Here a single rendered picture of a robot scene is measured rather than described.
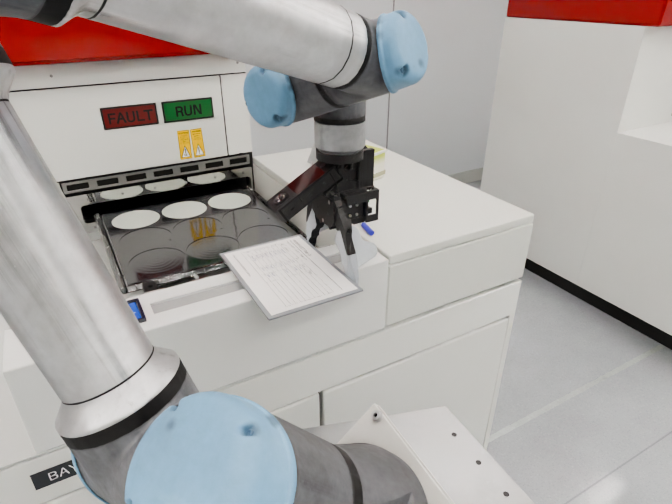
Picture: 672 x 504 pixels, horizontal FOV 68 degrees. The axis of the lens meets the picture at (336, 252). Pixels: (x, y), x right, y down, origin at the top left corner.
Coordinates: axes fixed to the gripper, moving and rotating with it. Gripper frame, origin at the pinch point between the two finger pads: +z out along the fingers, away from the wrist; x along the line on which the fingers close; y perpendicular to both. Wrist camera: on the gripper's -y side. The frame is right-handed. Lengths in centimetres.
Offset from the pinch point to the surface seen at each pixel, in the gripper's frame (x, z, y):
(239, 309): -4.7, -0.5, -17.1
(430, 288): -4.6, 7.2, 18.6
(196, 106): 58, -16, -4
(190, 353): -4.7, 4.4, -24.8
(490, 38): 206, -9, 240
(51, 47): 53, -31, -31
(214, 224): 35.9, 4.5, -8.6
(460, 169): 206, 82, 227
